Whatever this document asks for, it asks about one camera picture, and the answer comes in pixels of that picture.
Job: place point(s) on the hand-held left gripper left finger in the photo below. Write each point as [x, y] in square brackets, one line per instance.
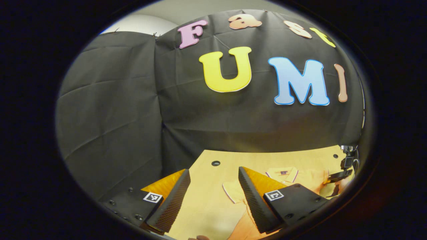
[175, 200]

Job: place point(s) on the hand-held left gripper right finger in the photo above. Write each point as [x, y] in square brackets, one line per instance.
[253, 200]

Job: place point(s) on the orange T-shirt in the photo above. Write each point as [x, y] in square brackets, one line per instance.
[310, 178]

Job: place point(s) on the black backdrop cloth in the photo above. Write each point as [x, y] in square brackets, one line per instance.
[133, 100]

